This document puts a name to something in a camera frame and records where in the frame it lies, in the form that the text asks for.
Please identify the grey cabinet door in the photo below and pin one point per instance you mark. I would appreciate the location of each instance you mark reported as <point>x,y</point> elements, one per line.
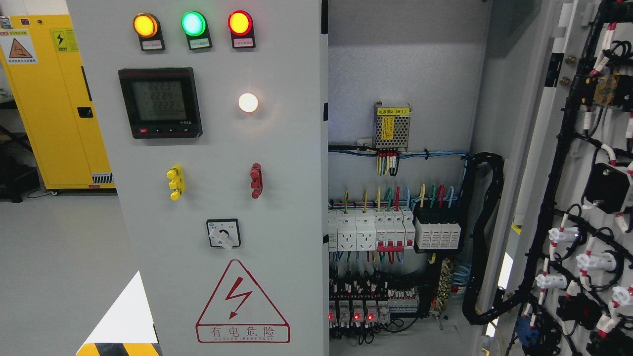
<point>282,231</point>
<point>566,222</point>

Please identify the red terminal posts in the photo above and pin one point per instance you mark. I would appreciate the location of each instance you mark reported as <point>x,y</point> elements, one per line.
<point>256,180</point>

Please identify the white breaker and socket row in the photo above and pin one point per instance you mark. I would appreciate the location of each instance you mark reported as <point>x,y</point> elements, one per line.
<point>356,230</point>

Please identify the metal mesh power supply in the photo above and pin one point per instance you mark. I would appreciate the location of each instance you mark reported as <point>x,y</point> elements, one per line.
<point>391,125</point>

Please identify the white indicator lamp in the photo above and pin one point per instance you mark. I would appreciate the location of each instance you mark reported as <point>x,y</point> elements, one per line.
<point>248,102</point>

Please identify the relay and terminal row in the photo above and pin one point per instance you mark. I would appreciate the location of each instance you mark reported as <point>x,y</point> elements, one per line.
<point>357,300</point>

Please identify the yellow terminal posts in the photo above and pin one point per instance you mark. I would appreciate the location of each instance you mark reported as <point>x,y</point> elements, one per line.
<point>176,184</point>

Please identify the black white surge protector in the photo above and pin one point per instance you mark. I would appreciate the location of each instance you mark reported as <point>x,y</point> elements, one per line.
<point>437,229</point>

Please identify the red electric hazard sticker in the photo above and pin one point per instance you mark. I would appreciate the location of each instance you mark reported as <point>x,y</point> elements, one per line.
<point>239,311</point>

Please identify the black digital power meter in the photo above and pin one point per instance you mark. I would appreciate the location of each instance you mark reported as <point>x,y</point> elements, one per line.
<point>161,103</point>

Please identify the red indicator lamp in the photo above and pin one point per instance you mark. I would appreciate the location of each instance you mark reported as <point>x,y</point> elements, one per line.
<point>242,30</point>

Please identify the green indicator lamp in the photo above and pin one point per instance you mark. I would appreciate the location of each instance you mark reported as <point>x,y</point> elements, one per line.
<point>196,30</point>

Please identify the yellow indicator lamp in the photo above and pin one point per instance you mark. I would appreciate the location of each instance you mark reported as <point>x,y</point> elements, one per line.
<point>148,29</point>

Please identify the yellow safety cabinet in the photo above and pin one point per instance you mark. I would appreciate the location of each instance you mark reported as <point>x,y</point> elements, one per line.
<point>41,57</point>

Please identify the white rotary selector switch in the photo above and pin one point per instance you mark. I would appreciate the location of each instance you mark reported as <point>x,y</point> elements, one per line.
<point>223,233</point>

